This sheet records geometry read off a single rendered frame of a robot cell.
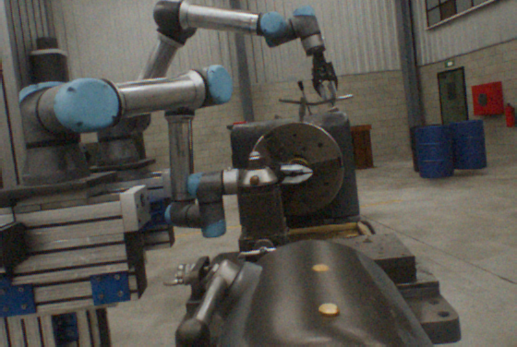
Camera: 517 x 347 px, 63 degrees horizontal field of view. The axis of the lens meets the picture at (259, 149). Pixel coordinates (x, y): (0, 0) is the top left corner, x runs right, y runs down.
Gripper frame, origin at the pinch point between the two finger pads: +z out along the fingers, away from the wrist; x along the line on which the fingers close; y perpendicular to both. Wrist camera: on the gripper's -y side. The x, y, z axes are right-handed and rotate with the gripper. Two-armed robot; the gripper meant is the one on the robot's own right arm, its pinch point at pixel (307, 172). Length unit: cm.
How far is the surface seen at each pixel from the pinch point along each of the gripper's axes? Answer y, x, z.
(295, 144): -15.0, 7.9, -2.8
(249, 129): -31.3, 14.5, -19.4
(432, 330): 59, -19, 16
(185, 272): 43, -12, -27
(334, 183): -15.2, -6.4, 8.5
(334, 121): -31.6, 13.8, 12.1
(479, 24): -898, 186, 436
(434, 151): -619, -65, 223
